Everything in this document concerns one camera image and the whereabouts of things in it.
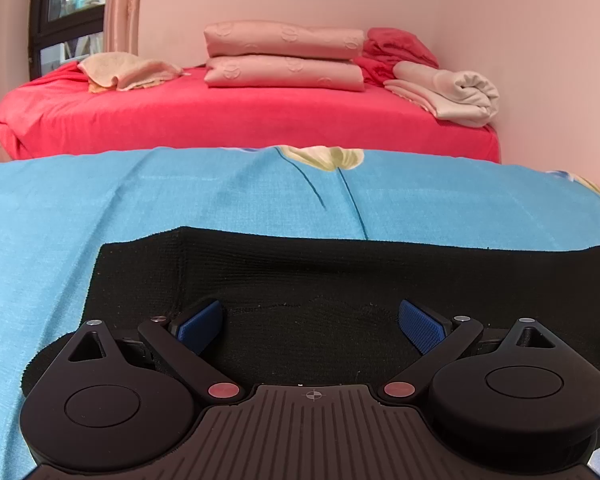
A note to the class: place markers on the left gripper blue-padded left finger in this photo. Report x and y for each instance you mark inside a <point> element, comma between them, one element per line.
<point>177,344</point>

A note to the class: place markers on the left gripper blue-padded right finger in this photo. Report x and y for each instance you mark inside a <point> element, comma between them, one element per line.
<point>438,340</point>

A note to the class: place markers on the black pants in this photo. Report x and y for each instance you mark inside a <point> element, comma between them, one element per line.
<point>326,311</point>

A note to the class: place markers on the blue floral bed sheet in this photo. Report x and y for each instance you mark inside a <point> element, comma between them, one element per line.
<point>56,212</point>

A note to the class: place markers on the rolled cream blanket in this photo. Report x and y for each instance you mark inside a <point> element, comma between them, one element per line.
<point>465,97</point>

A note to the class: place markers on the red sheeted bed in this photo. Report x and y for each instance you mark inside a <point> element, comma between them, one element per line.
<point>58,114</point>

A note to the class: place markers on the lower pink folded pillow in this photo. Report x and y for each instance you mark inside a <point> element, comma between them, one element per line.
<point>271,71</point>

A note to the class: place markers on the pink folded pillow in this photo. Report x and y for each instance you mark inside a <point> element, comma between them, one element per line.
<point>236,38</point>
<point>271,71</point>

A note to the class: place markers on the beige towel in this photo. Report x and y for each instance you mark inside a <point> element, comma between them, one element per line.
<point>124,71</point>

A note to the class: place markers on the crumpled red cloth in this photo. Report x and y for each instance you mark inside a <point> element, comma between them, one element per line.
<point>384,47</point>

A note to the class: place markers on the upper pink folded pillow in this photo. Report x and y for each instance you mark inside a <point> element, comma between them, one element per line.
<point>236,38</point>

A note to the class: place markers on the pink curtain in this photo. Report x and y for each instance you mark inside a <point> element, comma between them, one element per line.
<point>121,21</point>

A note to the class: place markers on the dark framed window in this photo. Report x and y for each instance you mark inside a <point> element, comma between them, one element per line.
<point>63,31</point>

